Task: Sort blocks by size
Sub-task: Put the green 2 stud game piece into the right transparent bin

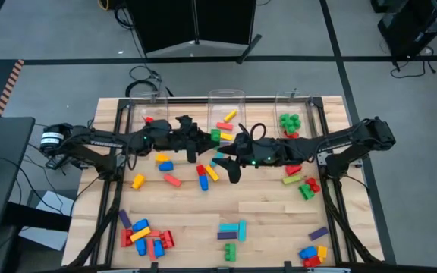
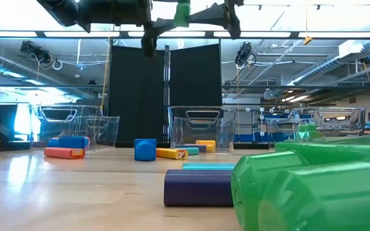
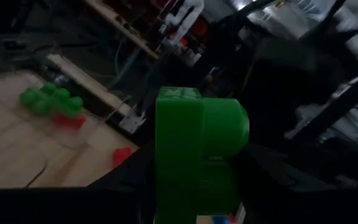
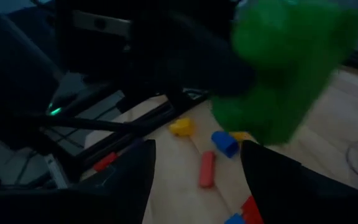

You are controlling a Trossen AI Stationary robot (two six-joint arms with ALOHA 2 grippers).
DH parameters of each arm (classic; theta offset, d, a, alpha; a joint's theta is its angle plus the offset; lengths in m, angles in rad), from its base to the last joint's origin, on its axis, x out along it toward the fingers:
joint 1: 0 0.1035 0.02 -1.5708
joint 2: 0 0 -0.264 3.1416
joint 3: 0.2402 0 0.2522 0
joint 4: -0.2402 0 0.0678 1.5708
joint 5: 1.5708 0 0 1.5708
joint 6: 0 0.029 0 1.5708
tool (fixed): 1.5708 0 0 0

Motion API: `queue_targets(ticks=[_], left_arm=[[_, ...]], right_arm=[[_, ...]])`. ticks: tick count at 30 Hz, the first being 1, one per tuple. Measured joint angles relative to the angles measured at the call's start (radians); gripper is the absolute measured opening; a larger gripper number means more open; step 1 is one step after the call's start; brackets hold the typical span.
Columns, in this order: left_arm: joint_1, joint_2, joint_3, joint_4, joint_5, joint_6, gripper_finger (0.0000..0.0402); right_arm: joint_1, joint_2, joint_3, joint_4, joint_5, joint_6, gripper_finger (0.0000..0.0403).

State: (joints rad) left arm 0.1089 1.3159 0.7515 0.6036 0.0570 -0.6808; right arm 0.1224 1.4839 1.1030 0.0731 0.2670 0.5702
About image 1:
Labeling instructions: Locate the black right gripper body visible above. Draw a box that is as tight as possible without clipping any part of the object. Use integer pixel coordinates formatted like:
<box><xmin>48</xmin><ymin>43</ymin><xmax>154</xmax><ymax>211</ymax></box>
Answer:
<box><xmin>240</xmin><ymin>138</ymin><xmax>280</xmax><ymax>168</ymax></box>

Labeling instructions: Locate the light green flat block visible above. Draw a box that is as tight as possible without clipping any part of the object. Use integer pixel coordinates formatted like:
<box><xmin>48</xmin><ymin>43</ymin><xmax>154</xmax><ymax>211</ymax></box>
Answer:
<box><xmin>281</xmin><ymin>174</ymin><xmax>303</xmax><ymax>185</ymax></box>

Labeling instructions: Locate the black desk base bar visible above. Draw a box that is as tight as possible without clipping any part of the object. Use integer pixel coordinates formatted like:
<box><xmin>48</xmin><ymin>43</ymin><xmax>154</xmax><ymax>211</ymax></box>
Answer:
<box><xmin>5</xmin><ymin>202</ymin><xmax>72</xmax><ymax>232</ymax></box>

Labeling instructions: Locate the clear plastic bin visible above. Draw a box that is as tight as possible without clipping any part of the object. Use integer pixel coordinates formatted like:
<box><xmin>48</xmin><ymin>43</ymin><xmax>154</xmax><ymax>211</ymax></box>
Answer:
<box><xmin>207</xmin><ymin>88</ymin><xmax>249</xmax><ymax>147</ymax></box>
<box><xmin>127</xmin><ymin>89</ymin><xmax>170</xmax><ymax>147</ymax></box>
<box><xmin>275</xmin><ymin>89</ymin><xmax>320</xmax><ymax>147</ymax></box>

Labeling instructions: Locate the black computer tower cart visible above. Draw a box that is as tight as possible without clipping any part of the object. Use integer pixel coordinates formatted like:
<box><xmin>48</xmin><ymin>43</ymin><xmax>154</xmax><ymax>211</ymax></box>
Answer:
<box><xmin>376</xmin><ymin>0</ymin><xmax>437</xmax><ymax>60</ymax></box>

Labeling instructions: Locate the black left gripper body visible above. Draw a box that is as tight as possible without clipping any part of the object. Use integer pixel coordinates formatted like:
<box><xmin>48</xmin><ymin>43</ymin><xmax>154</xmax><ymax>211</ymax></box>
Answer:
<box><xmin>165</xmin><ymin>127</ymin><xmax>204</xmax><ymax>149</ymax></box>

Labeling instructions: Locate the black desk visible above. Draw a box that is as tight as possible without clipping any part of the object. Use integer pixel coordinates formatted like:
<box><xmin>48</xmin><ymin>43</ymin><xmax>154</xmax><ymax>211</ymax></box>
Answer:
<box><xmin>0</xmin><ymin>116</ymin><xmax>36</xmax><ymax>233</ymax></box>

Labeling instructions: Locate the thin black floor cable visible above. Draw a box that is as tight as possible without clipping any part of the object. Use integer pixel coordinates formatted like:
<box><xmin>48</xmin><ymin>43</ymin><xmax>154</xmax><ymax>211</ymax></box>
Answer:
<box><xmin>389</xmin><ymin>45</ymin><xmax>437</xmax><ymax>80</ymax></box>

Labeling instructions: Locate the orange black hazard strip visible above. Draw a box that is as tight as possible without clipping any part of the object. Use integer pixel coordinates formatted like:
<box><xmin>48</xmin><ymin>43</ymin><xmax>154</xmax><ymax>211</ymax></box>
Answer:
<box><xmin>0</xmin><ymin>59</ymin><xmax>25</xmax><ymax>118</ymax></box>

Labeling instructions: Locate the black partition panel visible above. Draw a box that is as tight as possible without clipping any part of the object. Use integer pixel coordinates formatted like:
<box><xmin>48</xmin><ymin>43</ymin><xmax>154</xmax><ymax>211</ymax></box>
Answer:
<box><xmin>126</xmin><ymin>0</ymin><xmax>197</xmax><ymax>54</ymax></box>
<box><xmin>194</xmin><ymin>0</ymin><xmax>263</xmax><ymax>64</ymax></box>

